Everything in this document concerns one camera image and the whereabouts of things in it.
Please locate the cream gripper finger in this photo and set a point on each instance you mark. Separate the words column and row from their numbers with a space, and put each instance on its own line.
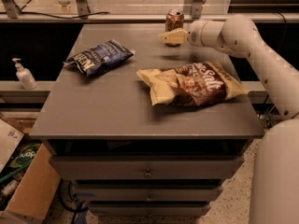
column 174, row 37

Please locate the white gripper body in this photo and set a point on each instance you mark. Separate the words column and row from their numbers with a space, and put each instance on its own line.
column 193, row 34

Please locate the orange soda can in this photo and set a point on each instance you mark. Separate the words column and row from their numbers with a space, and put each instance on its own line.
column 174, row 20

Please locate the sea salt chip bag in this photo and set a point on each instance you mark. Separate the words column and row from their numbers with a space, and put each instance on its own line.
column 192, row 84

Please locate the blue chip bag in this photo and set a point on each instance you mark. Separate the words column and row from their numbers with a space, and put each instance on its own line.
column 101, row 59

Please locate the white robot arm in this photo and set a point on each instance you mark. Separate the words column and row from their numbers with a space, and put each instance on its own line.
column 274, row 195

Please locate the grey drawer cabinet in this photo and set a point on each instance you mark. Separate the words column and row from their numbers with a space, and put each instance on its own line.
column 129, row 157

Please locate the white pump bottle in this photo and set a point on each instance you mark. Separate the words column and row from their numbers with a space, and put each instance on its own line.
column 24, row 75

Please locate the green package in box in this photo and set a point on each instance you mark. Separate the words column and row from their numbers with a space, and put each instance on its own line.
column 24, row 156

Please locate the cardboard box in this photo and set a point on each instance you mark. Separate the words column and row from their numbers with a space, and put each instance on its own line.
column 32, row 198

